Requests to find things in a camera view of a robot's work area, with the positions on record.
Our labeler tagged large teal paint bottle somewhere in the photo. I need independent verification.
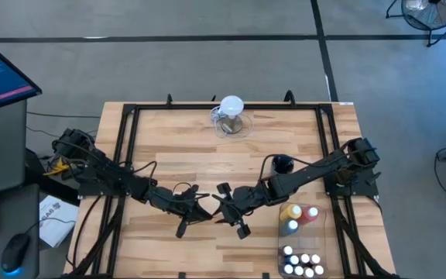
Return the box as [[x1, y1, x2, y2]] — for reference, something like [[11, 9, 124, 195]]
[[280, 219, 300, 237]]

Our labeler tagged white bulb table lamp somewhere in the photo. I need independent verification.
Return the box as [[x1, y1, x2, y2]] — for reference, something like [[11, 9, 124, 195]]
[[218, 95, 245, 135]]

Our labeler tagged grey desk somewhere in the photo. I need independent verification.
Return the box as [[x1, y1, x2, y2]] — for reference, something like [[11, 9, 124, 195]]
[[0, 99, 41, 279]]

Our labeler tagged black mouse cable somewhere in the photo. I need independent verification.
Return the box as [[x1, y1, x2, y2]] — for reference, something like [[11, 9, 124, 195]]
[[23, 215, 77, 238]]

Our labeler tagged white paper booklet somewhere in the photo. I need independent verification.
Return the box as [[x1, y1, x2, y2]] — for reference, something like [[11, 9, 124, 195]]
[[39, 195, 80, 249]]

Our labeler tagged large pink paint bottle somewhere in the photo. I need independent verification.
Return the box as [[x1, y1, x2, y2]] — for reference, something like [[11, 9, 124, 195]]
[[299, 206, 320, 226]]

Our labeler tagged black floor fan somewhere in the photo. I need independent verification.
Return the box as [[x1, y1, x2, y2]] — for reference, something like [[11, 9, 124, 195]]
[[385, 0, 446, 48]]

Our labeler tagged black computer mouse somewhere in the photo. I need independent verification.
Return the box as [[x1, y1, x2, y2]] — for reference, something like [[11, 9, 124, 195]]
[[0, 232, 30, 274]]

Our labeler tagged yellow cable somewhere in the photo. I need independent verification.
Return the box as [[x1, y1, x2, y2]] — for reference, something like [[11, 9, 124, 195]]
[[43, 157, 73, 177]]

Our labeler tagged clear plastic bin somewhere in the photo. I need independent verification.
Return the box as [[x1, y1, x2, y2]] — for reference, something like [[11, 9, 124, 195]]
[[276, 202, 329, 279]]

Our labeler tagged blue-grey plastic cup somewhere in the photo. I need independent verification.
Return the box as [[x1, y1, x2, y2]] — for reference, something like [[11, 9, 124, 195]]
[[271, 153, 296, 175]]

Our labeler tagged large yellow paint bottle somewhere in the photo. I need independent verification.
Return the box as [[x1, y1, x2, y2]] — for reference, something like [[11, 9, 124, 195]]
[[280, 204, 304, 223]]

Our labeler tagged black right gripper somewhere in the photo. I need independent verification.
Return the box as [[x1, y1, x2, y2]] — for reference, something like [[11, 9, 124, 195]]
[[211, 181, 270, 240]]

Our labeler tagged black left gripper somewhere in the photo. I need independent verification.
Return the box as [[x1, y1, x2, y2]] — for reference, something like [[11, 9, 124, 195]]
[[149, 184, 214, 239]]

